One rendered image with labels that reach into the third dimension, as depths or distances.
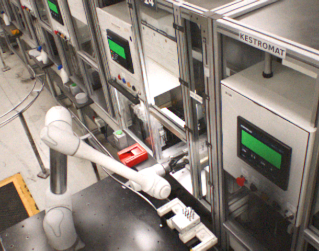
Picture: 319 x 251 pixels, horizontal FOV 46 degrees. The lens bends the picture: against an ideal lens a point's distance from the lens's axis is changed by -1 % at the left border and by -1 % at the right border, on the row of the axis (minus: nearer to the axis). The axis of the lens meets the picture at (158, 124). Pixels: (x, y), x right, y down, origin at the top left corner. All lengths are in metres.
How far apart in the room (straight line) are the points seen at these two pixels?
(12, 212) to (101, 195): 1.34
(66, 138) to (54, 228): 0.58
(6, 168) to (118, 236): 2.21
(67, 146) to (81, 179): 1.94
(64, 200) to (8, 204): 1.59
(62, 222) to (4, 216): 1.61
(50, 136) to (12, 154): 2.62
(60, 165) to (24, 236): 0.62
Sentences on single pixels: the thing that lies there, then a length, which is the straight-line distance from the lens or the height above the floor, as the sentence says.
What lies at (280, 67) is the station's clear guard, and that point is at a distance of 1.24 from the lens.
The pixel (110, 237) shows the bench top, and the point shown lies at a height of 0.68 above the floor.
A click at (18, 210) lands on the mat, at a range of 3.77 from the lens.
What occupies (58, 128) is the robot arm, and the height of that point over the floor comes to 1.49.
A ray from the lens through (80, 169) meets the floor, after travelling 3.93.
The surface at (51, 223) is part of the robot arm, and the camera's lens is 2.23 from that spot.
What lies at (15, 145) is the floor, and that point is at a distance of 4.59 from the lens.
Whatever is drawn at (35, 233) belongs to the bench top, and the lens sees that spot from 2.59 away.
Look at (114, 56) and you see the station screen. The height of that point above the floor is 1.59.
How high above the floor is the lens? 2.54
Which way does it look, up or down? 37 degrees down
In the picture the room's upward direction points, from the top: 9 degrees counter-clockwise
